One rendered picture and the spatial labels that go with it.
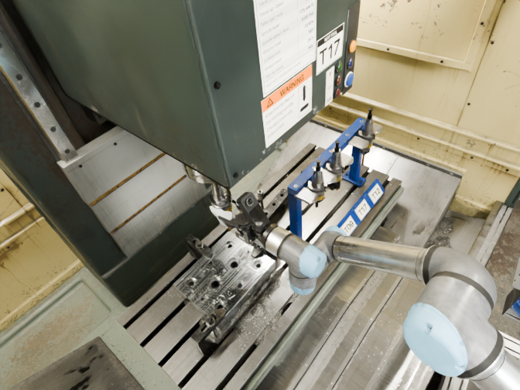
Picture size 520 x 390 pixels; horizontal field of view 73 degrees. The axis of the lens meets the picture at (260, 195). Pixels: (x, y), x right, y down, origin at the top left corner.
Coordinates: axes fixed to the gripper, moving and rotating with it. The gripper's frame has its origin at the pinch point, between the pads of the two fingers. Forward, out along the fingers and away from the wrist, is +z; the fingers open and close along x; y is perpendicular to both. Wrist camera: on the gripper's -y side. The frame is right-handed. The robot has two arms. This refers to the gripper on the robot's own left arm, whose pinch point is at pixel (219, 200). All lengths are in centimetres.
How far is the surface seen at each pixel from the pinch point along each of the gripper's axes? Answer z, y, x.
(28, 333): 72, 74, -71
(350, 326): -41, 56, 13
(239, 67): -22, -50, -5
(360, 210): -23, 37, 50
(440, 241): -52, 65, 77
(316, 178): -15.6, 4.5, 27.8
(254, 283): -11.9, 32.3, -2.9
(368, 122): -16, 3, 61
